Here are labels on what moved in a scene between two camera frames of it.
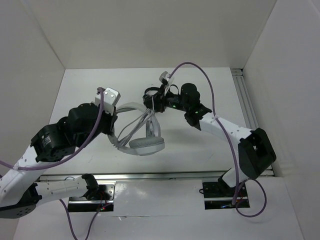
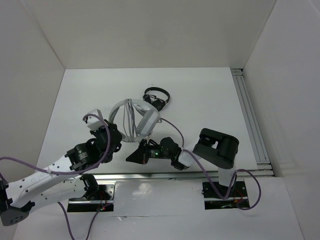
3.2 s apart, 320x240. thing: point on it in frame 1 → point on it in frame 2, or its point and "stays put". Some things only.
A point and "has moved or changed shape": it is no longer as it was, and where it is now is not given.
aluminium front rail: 147,177 stays put
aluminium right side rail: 247,106 stays put
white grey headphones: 153,144 has moved or changed shape
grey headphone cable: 147,114 → 129,120
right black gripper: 163,101 → 141,155
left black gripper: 110,118 → 96,132
